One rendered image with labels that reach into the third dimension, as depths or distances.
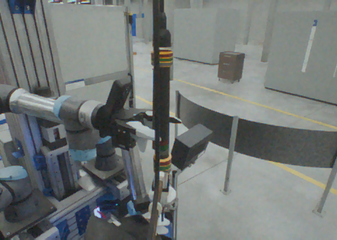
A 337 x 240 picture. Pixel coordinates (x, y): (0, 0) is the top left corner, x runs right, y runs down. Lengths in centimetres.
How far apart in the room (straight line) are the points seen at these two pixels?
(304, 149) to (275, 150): 25
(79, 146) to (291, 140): 210
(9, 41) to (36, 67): 15
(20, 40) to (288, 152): 231
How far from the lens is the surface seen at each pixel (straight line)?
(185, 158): 133
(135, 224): 95
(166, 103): 47
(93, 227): 63
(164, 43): 44
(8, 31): 124
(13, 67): 126
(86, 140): 69
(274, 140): 247
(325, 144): 260
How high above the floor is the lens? 188
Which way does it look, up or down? 24 degrees down
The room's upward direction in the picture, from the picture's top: straight up
